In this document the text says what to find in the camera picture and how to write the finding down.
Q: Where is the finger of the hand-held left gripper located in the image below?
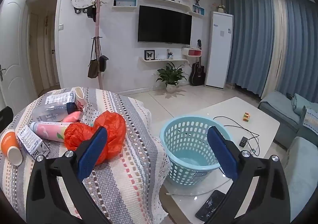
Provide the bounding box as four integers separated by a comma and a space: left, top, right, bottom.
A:
0, 107, 13, 133

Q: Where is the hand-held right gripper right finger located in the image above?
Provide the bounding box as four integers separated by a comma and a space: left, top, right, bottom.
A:
204, 126, 291, 224

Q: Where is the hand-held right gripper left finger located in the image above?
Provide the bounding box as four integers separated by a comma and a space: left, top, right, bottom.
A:
26, 127, 113, 224

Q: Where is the orange paper cup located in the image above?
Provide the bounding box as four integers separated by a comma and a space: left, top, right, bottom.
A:
0, 130, 23, 167

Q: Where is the orange plastic bag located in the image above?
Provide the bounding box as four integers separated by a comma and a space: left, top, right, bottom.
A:
64, 111, 127, 166

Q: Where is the white blue milk carton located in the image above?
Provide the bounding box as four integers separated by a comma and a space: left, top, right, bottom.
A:
15, 125, 50, 160
45, 90, 76, 106

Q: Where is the light blue plastic basket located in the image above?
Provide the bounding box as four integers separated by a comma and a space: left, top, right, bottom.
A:
159, 115, 233, 187

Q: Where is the pink packet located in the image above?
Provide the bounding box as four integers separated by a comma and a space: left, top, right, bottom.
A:
61, 111, 83, 123

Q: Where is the clear plastic bottle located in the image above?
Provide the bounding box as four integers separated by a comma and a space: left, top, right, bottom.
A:
31, 102, 79, 123

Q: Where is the pink plastic bottle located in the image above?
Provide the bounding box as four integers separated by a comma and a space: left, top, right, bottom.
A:
30, 122, 75, 143

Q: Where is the red white paper cup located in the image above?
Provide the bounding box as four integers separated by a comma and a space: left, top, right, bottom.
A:
72, 87, 87, 112

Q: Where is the white coffee table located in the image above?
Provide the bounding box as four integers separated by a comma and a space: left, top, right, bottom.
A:
159, 97, 281, 224

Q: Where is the black smartphone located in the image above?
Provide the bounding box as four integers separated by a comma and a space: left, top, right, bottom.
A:
195, 190, 226, 222

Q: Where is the white door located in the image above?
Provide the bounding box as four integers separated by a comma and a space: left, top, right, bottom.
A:
0, 0, 30, 125

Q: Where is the blue grey sofa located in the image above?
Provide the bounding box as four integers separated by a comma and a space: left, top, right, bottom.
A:
258, 90, 318, 222

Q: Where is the black acoustic guitar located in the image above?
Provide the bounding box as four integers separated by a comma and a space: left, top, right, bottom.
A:
189, 39, 206, 86

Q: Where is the brown hanging bag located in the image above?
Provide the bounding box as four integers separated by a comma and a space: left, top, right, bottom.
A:
87, 37, 100, 79

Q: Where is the black hanging bag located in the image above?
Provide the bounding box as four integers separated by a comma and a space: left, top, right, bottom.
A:
99, 37, 109, 73

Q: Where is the teal cushion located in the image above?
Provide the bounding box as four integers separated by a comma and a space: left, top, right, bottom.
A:
292, 93, 318, 115

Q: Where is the green potted plant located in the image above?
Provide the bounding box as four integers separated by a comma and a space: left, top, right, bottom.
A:
156, 62, 189, 94

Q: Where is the striped sofa cloth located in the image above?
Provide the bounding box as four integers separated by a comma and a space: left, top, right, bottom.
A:
304, 108, 318, 137

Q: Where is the blue beige curtain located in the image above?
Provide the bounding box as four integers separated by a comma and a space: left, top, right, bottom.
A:
220, 0, 318, 104

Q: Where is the black hat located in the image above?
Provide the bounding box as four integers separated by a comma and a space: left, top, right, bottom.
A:
86, 4, 97, 22

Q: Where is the small blue box shelf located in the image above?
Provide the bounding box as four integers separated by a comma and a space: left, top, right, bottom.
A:
192, 4, 205, 16

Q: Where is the white blue box shelf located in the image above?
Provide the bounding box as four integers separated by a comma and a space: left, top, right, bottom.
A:
113, 0, 138, 9

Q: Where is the black cable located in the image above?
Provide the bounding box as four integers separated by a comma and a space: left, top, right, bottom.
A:
213, 116, 260, 157

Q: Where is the red white wall box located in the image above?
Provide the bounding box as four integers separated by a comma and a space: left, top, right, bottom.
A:
181, 47, 202, 57

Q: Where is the white low wall shelf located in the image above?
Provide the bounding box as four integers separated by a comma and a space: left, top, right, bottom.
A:
139, 57, 189, 63

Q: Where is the black wall television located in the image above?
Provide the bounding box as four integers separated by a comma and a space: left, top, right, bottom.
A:
138, 5, 193, 45

